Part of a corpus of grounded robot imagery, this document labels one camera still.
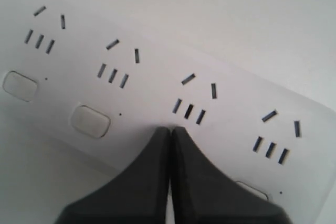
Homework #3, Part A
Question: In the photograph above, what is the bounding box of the white power strip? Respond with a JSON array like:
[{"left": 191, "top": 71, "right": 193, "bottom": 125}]
[{"left": 1, "top": 0, "right": 335, "bottom": 223}]

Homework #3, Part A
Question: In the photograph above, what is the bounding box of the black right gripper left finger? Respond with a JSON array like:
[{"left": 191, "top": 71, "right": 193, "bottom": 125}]
[{"left": 56, "top": 127, "right": 171, "bottom": 223}]

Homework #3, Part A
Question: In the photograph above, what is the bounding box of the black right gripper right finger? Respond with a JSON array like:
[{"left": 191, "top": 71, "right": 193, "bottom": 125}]
[{"left": 171, "top": 127, "right": 291, "bottom": 223}]

